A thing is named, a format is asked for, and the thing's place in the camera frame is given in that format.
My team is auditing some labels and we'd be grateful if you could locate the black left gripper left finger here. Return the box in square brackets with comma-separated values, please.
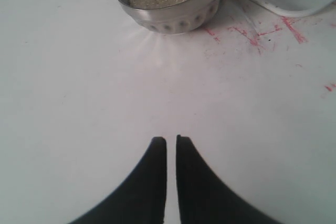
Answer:
[72, 137, 167, 223]

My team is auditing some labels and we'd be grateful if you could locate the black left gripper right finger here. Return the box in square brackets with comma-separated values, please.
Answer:
[176, 135, 278, 224]

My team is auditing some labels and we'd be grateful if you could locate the steel bowl of rice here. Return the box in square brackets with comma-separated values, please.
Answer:
[118, 0, 226, 34]

